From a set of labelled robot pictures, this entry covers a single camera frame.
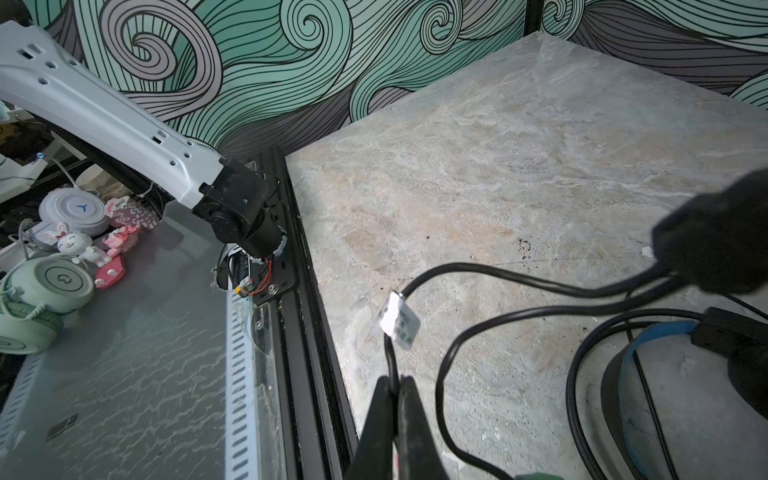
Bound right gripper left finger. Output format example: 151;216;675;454
344;376;395;480

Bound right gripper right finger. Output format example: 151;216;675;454
395;376;449;480

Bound black headphone cable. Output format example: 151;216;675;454
379;262;709;480

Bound black blue headphones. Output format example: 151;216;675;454
565;170;767;479

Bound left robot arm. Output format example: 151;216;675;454
1;20;285;259

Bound white round gadgets pile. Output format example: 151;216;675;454
1;184;159;355

